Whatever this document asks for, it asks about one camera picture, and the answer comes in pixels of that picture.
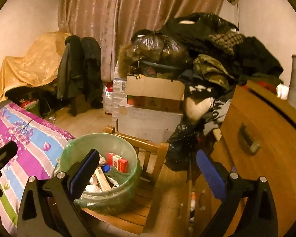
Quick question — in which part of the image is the white fluffy towel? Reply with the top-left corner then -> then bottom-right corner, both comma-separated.
85,184 -> 102,193

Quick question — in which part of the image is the red cigarette box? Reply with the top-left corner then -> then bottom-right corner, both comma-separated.
107,152 -> 129,173

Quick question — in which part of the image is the green lined trash bin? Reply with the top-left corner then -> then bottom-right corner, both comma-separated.
59,133 -> 141,215

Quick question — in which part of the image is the colourful floral bed cover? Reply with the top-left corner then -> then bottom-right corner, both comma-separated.
0,101 -> 73,236

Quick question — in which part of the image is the green storage box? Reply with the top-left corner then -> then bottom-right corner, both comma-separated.
20,99 -> 40,117

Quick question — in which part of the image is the wooden dresser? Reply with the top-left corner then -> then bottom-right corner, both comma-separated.
193,81 -> 296,236

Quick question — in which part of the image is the wooden chair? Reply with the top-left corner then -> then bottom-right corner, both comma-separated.
81,125 -> 188,235

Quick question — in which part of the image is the white HP box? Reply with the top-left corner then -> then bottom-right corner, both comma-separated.
117,99 -> 183,144

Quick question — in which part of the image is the yellow cloth covered furniture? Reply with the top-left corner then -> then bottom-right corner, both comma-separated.
0,32 -> 70,103

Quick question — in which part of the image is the red white bag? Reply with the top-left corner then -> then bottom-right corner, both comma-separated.
103,82 -> 113,115

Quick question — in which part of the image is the brown cardboard box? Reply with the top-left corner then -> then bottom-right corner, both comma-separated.
125,75 -> 185,112

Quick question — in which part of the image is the dark jacket on chair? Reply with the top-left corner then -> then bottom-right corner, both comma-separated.
56,35 -> 104,109

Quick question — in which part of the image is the stack of white packages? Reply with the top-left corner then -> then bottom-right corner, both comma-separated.
112,62 -> 126,128

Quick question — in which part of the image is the pile of dark clothes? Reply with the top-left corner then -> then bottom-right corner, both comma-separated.
159,12 -> 283,141

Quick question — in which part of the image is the black plastic bag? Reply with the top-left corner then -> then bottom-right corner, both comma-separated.
128,29 -> 191,68

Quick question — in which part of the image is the pink curtain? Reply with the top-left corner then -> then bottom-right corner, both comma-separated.
58,0 -> 224,82

